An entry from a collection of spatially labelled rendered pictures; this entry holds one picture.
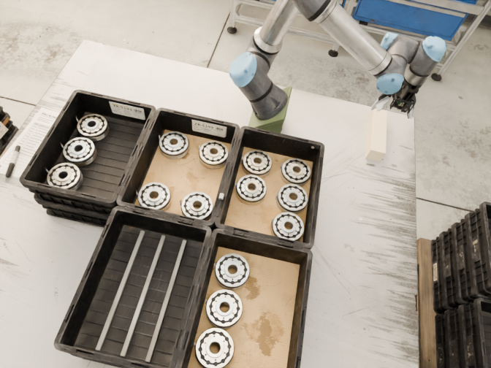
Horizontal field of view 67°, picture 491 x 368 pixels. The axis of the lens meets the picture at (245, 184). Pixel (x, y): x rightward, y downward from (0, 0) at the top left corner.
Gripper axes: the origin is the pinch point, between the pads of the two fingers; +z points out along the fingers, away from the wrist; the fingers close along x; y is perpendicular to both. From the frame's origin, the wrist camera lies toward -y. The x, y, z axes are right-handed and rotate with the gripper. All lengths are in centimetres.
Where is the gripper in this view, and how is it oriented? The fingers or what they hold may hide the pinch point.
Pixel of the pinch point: (389, 112)
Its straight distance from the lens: 161.5
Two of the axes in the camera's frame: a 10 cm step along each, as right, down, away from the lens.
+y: -2.2, 8.3, -5.2
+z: -1.0, 5.1, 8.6
